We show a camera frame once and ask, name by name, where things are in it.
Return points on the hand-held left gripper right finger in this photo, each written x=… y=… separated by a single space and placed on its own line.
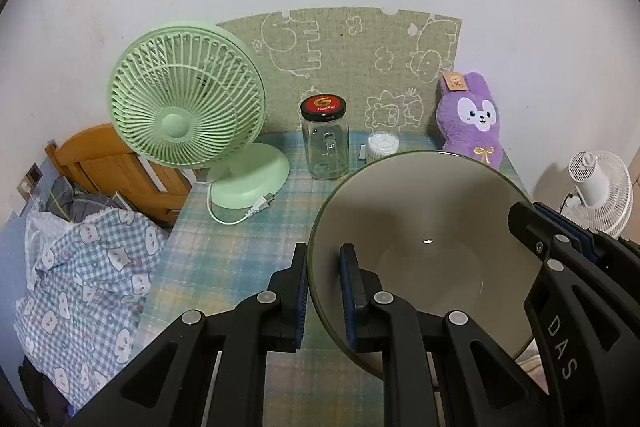
x=357 y=292

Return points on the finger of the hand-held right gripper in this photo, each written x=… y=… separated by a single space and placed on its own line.
x=580 y=237
x=530 y=222

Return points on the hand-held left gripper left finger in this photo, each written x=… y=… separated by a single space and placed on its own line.
x=290 y=287

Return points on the cream floral ceramic bowl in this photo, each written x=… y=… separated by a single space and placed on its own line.
x=425 y=207

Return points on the white clip fan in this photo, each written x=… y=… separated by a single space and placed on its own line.
x=600 y=192

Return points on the purple plush rabbit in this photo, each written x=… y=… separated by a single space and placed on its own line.
x=475 y=117

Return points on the glass jar red lid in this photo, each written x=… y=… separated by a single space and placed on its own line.
x=325 y=147

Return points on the clear cotton swab container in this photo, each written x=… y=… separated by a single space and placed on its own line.
x=383 y=144

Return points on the green desk fan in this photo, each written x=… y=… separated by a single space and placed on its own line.
x=175 y=127

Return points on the blue checkered bear blanket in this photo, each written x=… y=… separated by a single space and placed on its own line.
x=90 y=282

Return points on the orange wooden headboard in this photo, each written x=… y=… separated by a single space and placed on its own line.
x=100 y=167

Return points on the grey cloth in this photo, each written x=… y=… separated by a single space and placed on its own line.
x=75 y=202

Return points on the dark cloth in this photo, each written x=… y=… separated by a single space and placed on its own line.
x=35 y=387

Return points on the green animal print wall mat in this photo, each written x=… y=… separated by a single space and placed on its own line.
x=350 y=57

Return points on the wall socket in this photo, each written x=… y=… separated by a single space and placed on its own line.
x=31 y=179

